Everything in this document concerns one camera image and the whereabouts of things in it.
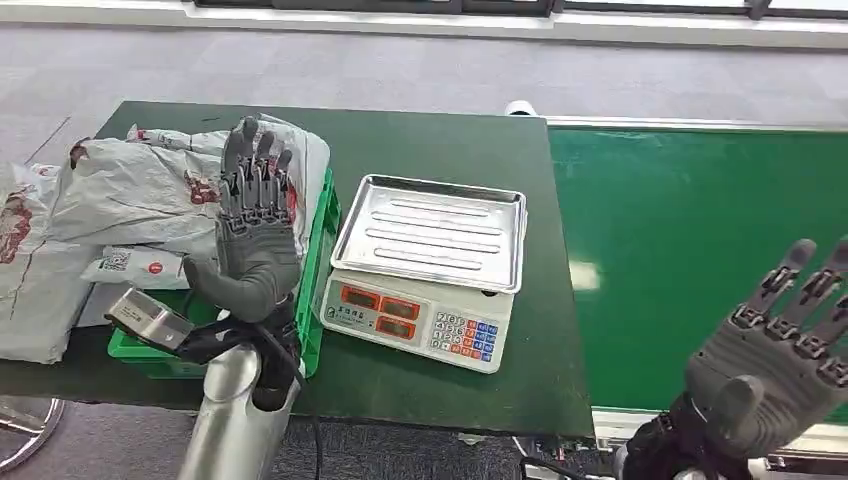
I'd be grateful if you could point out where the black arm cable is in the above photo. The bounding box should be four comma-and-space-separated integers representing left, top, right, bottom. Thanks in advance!
254, 324, 326, 480

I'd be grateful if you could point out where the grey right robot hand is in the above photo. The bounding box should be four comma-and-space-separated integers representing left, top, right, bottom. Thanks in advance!
685, 235, 848, 462

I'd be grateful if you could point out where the green plastic crate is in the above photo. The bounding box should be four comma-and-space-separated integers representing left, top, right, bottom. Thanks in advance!
107, 168, 342, 380

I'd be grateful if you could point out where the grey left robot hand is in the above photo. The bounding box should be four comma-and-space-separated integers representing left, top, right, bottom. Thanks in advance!
182, 115, 305, 326

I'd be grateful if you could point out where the wrinkled grey mailer parcel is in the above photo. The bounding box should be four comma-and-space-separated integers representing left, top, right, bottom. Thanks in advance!
49, 135, 227, 260

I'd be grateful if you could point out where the flat grey mailer parcel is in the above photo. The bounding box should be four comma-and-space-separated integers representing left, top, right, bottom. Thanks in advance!
74, 283, 134, 329

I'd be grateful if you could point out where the green conveyor belt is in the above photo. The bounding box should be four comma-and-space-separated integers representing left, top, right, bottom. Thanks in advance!
503, 99, 848, 458

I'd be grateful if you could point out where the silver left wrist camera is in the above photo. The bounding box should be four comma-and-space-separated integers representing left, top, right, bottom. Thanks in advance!
104, 286, 197, 352

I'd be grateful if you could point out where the white electronic weighing scale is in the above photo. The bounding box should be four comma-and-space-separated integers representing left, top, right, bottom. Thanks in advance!
319, 174, 529, 376

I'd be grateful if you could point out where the metal stool base ring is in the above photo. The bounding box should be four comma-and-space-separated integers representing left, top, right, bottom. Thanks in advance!
0, 397, 66, 473

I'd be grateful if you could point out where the grey parcel with red print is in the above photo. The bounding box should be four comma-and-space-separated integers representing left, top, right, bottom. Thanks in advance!
125, 112, 331, 260

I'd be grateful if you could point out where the large grey mailer parcel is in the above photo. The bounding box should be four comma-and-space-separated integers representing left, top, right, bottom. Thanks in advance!
0, 162, 101, 366

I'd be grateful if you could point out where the small white parcel, QR label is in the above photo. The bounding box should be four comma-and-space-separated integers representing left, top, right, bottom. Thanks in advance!
80, 245, 193, 291

